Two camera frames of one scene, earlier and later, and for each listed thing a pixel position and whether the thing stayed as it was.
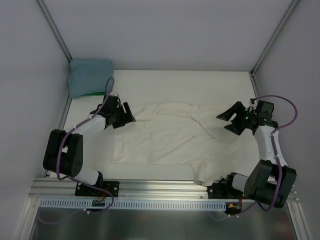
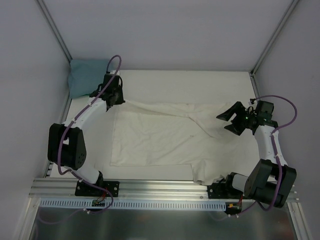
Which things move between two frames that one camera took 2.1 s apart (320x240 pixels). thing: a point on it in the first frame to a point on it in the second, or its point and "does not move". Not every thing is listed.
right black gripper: x=240 y=121 does not move
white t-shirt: x=182 y=133 does not move
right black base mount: x=223 y=189 does not move
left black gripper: x=119 y=116 to x=114 y=98
